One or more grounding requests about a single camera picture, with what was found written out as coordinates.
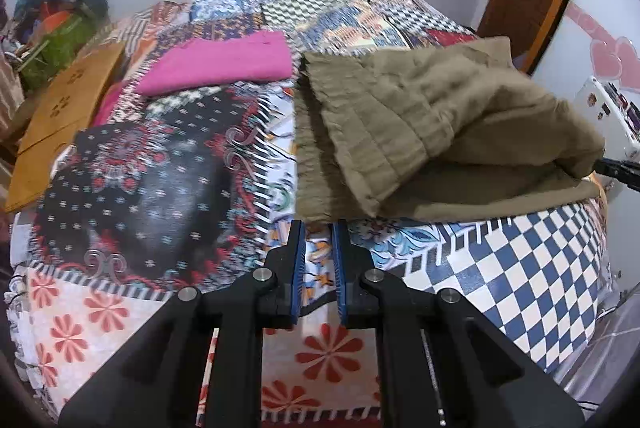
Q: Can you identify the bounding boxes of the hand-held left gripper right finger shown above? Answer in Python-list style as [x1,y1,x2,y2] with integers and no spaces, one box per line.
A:
[331,219,586,428]

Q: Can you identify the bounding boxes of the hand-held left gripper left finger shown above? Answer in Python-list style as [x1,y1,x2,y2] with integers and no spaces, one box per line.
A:
[59,219,307,428]

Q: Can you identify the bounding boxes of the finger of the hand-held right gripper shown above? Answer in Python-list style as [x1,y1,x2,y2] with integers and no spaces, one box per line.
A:
[592,155,640,192]

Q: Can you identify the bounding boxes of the olive green pants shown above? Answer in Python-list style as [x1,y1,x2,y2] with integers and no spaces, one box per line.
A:
[292,36,608,225]

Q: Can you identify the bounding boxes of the white device box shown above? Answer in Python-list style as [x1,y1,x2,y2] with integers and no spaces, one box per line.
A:
[574,77,640,159]

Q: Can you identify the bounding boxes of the patchwork printed blanket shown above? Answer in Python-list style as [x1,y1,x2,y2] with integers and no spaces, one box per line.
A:
[5,0,621,428]

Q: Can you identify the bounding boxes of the magenta folded cloth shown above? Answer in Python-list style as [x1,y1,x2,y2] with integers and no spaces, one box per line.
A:
[135,31,293,98]

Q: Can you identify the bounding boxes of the brown wooden board with cutouts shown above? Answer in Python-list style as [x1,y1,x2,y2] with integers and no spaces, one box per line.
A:
[4,41,128,214]

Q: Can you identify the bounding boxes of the green bag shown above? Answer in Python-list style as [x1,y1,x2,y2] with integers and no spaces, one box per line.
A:
[20,13,101,92]

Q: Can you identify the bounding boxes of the pink heart wall sticker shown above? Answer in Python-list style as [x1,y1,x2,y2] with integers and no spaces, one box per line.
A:
[565,1,640,82]

